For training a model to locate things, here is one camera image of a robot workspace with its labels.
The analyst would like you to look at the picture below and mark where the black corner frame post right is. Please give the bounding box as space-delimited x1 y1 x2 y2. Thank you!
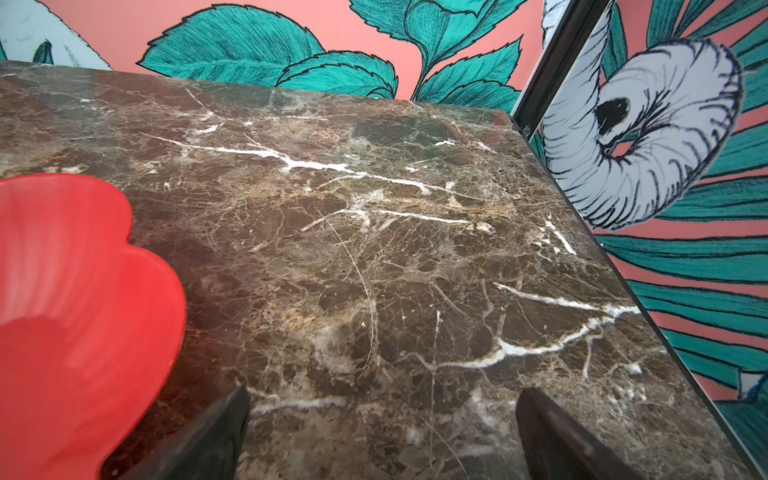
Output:
511 0 611 140

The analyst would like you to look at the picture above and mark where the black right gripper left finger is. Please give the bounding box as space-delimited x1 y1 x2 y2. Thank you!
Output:
123 386 251 480

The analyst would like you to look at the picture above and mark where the red flower-shaped fruit bowl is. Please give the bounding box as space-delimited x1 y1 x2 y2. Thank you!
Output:
1 174 186 479

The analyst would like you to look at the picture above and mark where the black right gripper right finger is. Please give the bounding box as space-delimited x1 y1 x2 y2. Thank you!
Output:
515 387 643 480

